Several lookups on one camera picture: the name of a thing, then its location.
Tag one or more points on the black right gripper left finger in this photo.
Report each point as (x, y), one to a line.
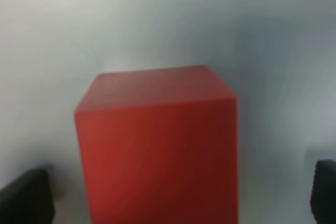
(28, 199)

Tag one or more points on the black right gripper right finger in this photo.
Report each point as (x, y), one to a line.
(322, 201)

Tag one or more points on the red block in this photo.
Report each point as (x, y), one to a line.
(160, 146)

